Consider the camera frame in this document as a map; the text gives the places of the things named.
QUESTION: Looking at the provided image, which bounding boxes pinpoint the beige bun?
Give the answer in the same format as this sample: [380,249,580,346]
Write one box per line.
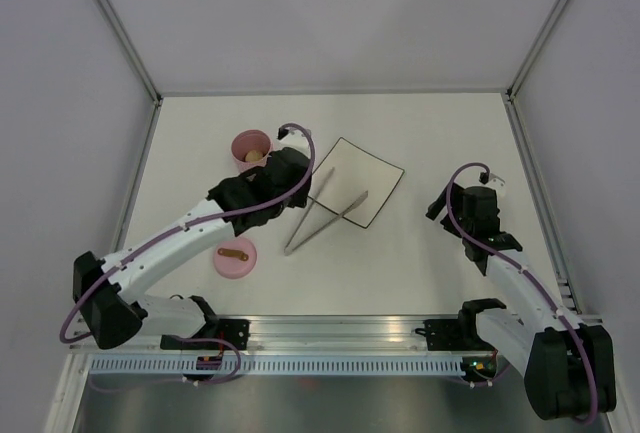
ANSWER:
[244,150,264,163]

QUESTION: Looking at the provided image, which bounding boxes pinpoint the metal tongs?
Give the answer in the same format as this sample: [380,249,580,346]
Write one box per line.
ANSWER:
[283,168,369,256]

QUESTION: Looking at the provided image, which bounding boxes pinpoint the pink round container lid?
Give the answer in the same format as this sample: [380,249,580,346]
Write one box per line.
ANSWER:
[213,237,258,280]

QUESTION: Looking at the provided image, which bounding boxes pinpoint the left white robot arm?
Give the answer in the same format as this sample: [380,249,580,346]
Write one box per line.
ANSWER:
[73,147,315,350]

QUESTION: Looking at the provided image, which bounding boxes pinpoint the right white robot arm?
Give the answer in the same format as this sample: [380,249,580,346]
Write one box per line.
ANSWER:
[426,182,617,422]

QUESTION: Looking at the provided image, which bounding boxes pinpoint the pink cylindrical lunch container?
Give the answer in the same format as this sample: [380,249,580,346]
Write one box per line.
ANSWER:
[231,130,273,173]

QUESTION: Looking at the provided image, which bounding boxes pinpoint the white square plate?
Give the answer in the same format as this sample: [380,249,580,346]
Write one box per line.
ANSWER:
[310,137,404,229]

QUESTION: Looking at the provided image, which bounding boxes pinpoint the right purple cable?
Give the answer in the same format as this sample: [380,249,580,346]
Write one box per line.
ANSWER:
[446,162,599,425]

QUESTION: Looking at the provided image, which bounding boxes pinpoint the purple cable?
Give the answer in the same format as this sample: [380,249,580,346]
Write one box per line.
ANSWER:
[446,162,599,425]
[58,122,316,344]

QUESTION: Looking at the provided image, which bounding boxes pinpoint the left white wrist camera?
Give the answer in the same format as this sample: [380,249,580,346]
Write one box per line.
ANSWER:
[277,127,311,157]

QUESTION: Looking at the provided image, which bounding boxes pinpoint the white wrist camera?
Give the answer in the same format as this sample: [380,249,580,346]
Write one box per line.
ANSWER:
[479,171,507,198]
[277,127,311,157]

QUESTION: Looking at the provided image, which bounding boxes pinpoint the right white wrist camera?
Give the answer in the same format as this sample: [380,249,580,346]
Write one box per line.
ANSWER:
[479,171,507,198]

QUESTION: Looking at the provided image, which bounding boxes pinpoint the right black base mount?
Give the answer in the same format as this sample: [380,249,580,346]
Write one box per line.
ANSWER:
[423,318,467,352]

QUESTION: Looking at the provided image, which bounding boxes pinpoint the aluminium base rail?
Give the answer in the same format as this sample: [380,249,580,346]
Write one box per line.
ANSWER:
[69,312,611,354]

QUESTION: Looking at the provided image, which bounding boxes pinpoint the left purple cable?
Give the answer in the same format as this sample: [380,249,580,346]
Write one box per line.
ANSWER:
[58,122,316,344]

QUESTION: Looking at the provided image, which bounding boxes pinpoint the white slotted cable duct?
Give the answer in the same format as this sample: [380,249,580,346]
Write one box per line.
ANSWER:
[89,354,464,377]

